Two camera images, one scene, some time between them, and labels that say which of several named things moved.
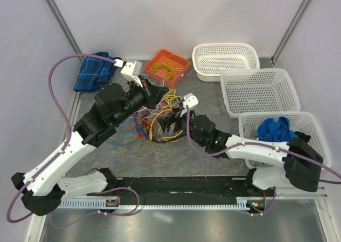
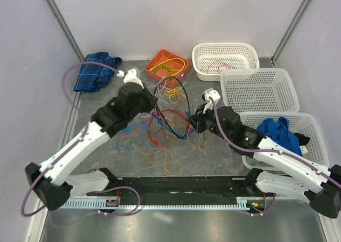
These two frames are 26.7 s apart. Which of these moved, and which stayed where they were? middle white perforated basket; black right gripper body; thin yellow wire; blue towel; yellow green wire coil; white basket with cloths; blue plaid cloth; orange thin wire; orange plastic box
Moved: thin yellow wire; black right gripper body; orange thin wire
Stayed: middle white perforated basket; yellow green wire coil; white basket with cloths; blue plaid cloth; orange plastic box; blue towel
